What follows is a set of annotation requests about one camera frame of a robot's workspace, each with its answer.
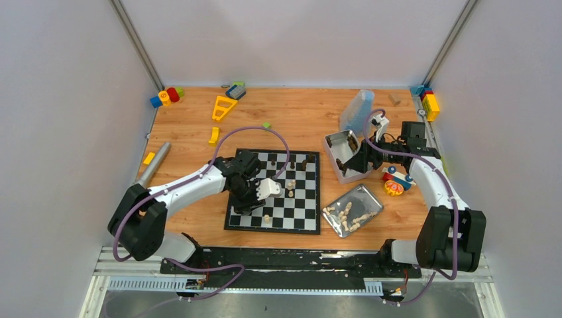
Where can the black white chessboard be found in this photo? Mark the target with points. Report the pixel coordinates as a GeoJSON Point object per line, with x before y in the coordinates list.
{"type": "Point", "coordinates": [297, 210]}

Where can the yellow triangular toy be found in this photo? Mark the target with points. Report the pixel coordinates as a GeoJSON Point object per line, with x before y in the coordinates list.
{"type": "Point", "coordinates": [223, 106]}

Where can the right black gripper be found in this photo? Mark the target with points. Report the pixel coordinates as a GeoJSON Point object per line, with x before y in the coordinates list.
{"type": "Point", "coordinates": [367, 154]}

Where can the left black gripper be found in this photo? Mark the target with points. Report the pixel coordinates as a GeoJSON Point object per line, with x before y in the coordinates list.
{"type": "Point", "coordinates": [246, 203]}

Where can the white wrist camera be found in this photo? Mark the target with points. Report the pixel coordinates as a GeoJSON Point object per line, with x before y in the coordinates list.
{"type": "Point", "coordinates": [381, 124]}
{"type": "Point", "coordinates": [268, 188]}

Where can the small wooden block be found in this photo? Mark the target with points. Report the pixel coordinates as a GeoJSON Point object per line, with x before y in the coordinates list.
{"type": "Point", "coordinates": [394, 98]}

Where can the blue cube block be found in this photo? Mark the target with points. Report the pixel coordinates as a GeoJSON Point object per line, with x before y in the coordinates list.
{"type": "Point", "coordinates": [156, 102]}

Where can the yellow red round toy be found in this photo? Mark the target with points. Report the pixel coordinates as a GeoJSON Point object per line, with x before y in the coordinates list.
{"type": "Point", "coordinates": [393, 188]}

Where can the silver metal tray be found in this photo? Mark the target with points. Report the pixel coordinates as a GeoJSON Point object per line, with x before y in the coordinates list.
{"type": "Point", "coordinates": [352, 211]}

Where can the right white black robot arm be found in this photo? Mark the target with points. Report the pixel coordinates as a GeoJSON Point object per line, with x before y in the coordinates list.
{"type": "Point", "coordinates": [452, 234]}

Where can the small yellow block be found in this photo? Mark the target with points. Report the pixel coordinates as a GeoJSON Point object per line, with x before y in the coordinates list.
{"type": "Point", "coordinates": [149, 158]}

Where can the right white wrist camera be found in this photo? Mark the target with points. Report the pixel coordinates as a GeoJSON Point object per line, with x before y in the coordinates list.
{"type": "Point", "coordinates": [381, 124]}

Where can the grey cylinder marker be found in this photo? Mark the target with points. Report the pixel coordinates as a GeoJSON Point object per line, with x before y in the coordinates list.
{"type": "Point", "coordinates": [154, 164]}

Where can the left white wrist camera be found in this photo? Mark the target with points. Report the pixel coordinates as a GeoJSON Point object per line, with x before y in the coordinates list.
{"type": "Point", "coordinates": [268, 188]}

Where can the white metal box dark pieces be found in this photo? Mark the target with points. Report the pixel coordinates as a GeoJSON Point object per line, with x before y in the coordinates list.
{"type": "Point", "coordinates": [340, 147]}

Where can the blue grey toy block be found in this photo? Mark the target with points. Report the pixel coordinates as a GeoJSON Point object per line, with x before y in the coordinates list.
{"type": "Point", "coordinates": [237, 90]}

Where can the yellow curved toy piece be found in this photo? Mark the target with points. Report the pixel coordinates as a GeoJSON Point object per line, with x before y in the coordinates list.
{"type": "Point", "coordinates": [214, 139]}

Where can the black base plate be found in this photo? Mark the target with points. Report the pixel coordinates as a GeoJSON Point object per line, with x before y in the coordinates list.
{"type": "Point", "coordinates": [297, 269]}

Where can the clear plastic container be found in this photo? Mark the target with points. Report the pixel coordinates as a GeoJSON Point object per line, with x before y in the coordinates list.
{"type": "Point", "coordinates": [352, 118]}

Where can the red cylinder block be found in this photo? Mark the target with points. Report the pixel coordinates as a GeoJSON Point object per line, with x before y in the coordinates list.
{"type": "Point", "coordinates": [173, 94]}

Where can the yellow lego brick stack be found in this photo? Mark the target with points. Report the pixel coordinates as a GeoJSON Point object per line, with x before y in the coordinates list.
{"type": "Point", "coordinates": [430, 106]}

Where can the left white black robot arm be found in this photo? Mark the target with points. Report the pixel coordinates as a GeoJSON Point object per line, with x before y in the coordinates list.
{"type": "Point", "coordinates": [139, 221]}

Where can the yellow cylinder block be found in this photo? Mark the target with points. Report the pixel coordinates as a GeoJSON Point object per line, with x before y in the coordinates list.
{"type": "Point", "coordinates": [164, 98]}

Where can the red white blue toy car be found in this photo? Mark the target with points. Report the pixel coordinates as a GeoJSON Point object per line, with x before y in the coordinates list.
{"type": "Point", "coordinates": [398, 180]}

